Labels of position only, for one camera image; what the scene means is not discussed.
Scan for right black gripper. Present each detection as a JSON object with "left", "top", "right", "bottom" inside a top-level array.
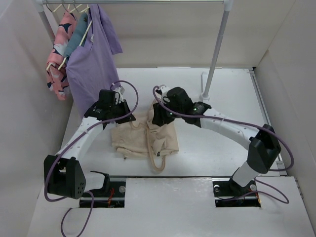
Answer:
[{"left": 153, "top": 97, "right": 184, "bottom": 126}]

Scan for beige plastic hanger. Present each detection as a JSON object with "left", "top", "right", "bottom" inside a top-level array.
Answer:
[{"left": 130, "top": 107, "right": 170, "bottom": 172}]

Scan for beige trousers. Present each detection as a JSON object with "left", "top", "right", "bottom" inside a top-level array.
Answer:
[{"left": 111, "top": 106, "right": 179, "bottom": 158}]

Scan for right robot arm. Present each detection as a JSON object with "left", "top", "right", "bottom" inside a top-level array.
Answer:
[{"left": 152, "top": 85, "right": 281, "bottom": 196}]

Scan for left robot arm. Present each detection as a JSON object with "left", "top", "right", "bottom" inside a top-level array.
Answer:
[{"left": 43, "top": 86, "right": 135, "bottom": 199}]

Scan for purple t-shirt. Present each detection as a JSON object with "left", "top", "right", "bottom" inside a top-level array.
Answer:
[{"left": 66, "top": 4, "right": 122, "bottom": 118}]

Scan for pink patterned garment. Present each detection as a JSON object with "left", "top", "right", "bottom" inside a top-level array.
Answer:
[{"left": 46, "top": 11, "right": 77, "bottom": 100}]

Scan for teal garment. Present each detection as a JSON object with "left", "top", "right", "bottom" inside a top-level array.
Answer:
[{"left": 64, "top": 12, "right": 88, "bottom": 58}]

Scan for metal clothes rack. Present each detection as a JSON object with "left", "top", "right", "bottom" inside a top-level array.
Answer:
[{"left": 33, "top": 0, "right": 234, "bottom": 101}]

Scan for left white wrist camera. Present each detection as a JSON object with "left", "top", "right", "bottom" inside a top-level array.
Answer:
[{"left": 114, "top": 86, "right": 125, "bottom": 104}]

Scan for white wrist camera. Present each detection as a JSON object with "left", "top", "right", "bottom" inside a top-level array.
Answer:
[
  {"left": 156, "top": 85, "right": 170, "bottom": 104},
  {"left": 114, "top": 86, "right": 125, "bottom": 104}
]

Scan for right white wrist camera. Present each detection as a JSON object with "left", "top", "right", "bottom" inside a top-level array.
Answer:
[{"left": 156, "top": 85, "right": 170, "bottom": 104}]

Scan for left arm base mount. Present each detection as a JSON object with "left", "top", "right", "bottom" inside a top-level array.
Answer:
[{"left": 91, "top": 177, "right": 126, "bottom": 208}]

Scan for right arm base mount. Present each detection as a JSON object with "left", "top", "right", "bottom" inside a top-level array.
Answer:
[{"left": 213, "top": 180, "right": 261, "bottom": 207}]

